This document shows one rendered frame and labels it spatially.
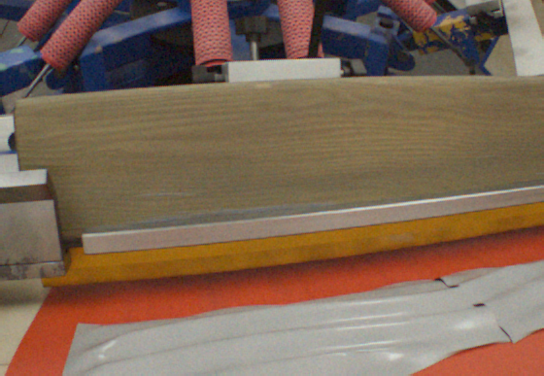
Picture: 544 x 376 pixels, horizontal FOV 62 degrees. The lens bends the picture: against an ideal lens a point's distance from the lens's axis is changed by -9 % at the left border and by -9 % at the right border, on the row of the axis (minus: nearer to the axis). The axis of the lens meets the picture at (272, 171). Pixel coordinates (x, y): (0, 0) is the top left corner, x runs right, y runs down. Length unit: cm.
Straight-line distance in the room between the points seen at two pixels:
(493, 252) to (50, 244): 25
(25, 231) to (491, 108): 25
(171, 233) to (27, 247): 7
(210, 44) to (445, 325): 51
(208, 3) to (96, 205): 48
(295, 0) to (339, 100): 46
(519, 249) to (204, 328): 20
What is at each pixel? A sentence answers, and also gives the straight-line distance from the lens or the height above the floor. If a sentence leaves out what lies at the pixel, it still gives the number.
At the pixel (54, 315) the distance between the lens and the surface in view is 26.
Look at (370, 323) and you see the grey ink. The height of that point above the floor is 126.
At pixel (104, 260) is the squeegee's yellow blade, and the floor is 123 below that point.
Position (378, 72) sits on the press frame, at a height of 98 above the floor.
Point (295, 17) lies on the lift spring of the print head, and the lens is 69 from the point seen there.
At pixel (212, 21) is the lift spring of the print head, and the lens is 67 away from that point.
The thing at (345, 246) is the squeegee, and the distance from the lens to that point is 28.
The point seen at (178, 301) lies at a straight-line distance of 25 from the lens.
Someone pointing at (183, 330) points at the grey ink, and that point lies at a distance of 21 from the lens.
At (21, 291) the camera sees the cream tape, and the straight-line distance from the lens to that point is 29.
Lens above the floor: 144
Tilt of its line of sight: 43 degrees down
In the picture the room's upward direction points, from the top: 6 degrees clockwise
